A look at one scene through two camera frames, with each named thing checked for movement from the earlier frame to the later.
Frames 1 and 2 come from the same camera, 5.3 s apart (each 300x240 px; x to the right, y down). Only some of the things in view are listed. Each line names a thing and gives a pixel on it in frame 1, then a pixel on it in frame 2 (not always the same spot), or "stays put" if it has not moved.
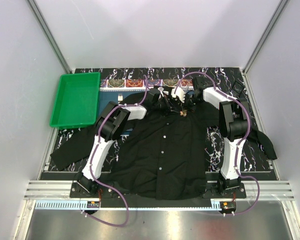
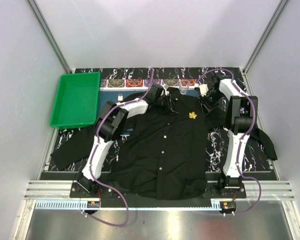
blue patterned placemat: (112, 90) stays put
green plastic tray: (76, 102) stays put
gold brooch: (183, 113) to (192, 115)
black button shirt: (162, 154) stays put
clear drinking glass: (184, 85) stays put
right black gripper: (188, 108) to (206, 108)
